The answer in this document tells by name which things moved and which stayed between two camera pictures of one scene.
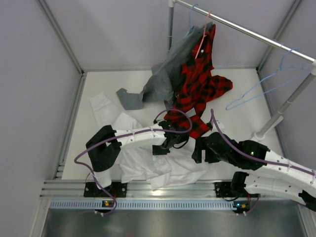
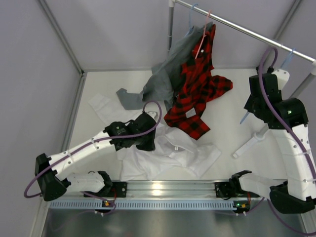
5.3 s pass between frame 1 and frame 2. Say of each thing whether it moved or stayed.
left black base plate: stayed
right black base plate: stayed
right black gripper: moved
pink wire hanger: stayed
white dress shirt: moved
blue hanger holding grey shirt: stayed
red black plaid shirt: stayed
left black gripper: moved
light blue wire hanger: moved
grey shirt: stayed
